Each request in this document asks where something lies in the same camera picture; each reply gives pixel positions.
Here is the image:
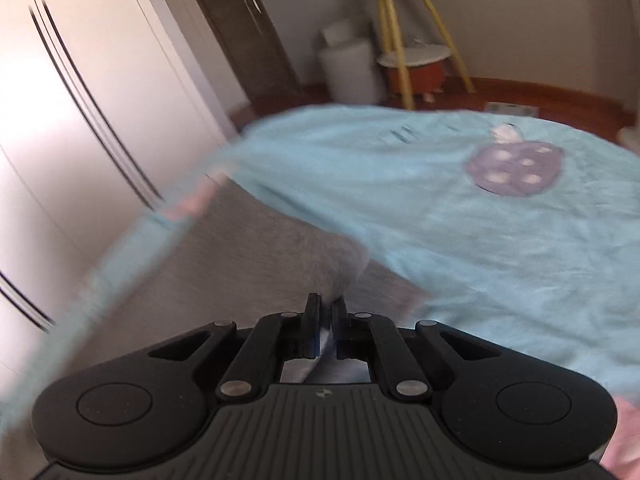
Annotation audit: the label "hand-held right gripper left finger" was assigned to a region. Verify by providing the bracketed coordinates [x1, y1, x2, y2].
[148, 292, 325, 404]

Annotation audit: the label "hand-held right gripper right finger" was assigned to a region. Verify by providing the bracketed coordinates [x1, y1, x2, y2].
[328, 297, 502, 404]

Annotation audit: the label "grey pants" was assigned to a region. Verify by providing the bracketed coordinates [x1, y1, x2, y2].
[50, 177, 431, 386]

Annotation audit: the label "light blue printed blanket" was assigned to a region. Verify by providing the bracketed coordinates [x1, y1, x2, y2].
[0, 102, 640, 461]

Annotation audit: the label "white trash bin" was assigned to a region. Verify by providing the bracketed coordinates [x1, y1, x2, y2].
[317, 19, 389, 107]

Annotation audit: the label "orange round pot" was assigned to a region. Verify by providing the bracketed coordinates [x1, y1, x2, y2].
[386, 56, 447, 100]

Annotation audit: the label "yellow-legged side table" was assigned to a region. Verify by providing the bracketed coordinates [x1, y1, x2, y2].
[345, 0, 477, 112]

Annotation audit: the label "dark brown door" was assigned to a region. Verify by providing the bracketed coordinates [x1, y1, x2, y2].
[177, 0, 307, 113]

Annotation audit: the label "white wardrobe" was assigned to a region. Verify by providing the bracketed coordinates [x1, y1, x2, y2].
[0, 0, 243, 376]

